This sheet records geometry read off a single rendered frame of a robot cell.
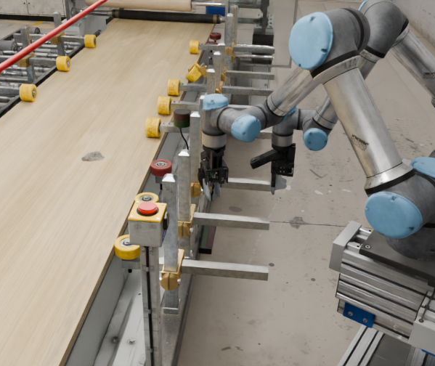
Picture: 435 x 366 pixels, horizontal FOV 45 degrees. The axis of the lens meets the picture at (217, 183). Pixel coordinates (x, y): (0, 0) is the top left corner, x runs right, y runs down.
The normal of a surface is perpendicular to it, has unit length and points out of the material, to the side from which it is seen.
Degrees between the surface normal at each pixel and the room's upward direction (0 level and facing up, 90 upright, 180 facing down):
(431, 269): 0
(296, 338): 0
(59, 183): 0
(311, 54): 84
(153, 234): 90
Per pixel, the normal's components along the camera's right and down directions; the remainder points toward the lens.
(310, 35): -0.77, 0.20
